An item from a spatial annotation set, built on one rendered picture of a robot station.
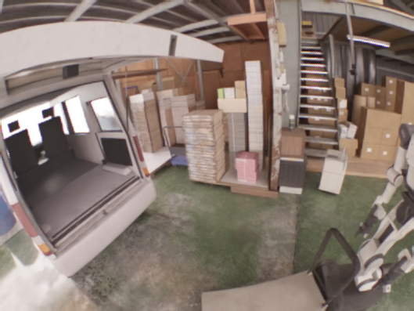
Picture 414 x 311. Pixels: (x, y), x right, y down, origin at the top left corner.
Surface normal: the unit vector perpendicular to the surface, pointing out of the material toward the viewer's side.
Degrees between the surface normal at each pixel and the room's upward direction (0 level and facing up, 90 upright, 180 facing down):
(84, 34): 106
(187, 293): 0
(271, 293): 0
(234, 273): 0
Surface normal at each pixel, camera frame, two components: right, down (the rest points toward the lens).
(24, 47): 0.87, 0.36
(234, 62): -0.42, 0.40
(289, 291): -0.10, -0.91
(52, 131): 0.90, 0.14
